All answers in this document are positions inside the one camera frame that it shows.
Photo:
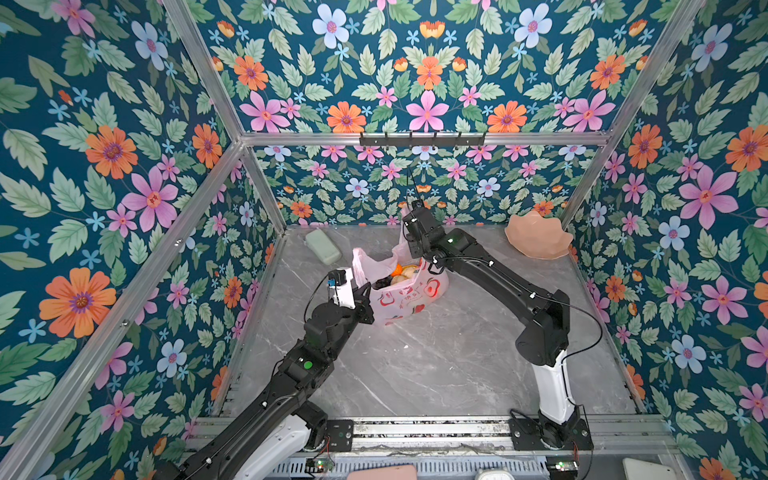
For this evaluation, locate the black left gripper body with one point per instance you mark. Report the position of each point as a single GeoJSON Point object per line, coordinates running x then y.
{"type": "Point", "coordinates": [361, 309]}

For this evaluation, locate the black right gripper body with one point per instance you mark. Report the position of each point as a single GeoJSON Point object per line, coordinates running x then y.
{"type": "Point", "coordinates": [416, 249]}

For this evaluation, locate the pink plastic bag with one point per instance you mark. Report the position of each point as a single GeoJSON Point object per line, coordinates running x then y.
{"type": "Point", "coordinates": [393, 302]}

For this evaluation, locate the pink scalloped bowl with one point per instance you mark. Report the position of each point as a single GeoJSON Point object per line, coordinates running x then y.
{"type": "Point", "coordinates": [538, 237]}

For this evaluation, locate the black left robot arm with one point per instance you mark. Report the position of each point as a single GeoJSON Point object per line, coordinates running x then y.
{"type": "Point", "coordinates": [282, 421]}

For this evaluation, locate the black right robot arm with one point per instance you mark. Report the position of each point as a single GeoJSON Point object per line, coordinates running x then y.
{"type": "Point", "coordinates": [560, 424]}

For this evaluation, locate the fake beige garlic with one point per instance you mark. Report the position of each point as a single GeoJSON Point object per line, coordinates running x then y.
{"type": "Point", "coordinates": [407, 274]}

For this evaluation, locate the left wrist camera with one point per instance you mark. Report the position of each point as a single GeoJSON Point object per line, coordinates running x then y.
{"type": "Point", "coordinates": [340, 287]}

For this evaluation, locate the black hook rail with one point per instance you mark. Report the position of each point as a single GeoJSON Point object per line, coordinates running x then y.
{"type": "Point", "coordinates": [411, 139]}

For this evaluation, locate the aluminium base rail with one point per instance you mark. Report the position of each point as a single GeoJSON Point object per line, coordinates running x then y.
{"type": "Point", "coordinates": [608, 434]}

